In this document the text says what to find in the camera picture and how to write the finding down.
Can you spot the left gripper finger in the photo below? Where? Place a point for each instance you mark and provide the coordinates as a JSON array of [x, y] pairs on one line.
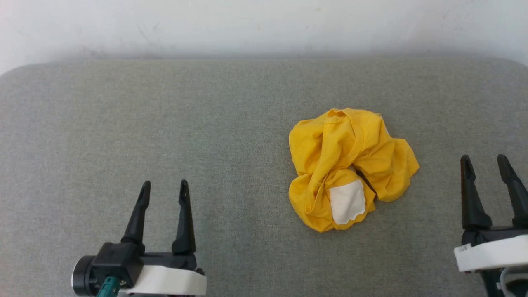
[[138, 218], [185, 231]]

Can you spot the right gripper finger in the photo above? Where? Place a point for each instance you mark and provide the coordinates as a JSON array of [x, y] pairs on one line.
[[517, 198], [472, 206]]

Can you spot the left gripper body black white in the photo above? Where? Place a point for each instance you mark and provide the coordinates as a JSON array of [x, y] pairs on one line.
[[165, 276]]

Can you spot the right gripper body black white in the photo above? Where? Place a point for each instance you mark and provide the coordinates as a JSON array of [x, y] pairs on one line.
[[495, 251]]

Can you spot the yellow garment with white label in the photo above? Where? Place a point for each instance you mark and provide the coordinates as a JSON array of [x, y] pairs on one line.
[[350, 140]]

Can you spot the grey fabric sofa cushion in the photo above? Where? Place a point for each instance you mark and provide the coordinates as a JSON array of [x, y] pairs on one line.
[[165, 123]]

